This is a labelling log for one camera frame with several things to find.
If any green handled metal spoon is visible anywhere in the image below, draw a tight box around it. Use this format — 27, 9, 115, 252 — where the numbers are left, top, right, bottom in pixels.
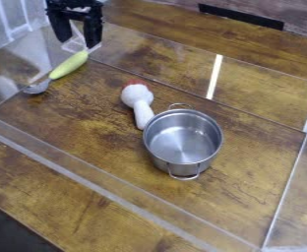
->
23, 50, 87, 95

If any small steel pot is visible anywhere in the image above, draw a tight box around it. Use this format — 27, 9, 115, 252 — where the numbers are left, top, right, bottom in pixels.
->
142, 103, 224, 181

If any clear acrylic enclosure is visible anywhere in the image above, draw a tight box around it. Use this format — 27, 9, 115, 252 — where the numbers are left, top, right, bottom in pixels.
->
0, 0, 307, 252

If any white red toy mushroom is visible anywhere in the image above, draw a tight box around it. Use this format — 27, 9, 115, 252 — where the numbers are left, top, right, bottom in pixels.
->
119, 79, 154, 130

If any black strip on table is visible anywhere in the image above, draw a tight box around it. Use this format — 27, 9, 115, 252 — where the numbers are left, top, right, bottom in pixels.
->
197, 3, 284, 31

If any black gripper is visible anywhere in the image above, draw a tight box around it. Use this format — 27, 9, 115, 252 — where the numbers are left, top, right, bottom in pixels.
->
45, 0, 103, 48

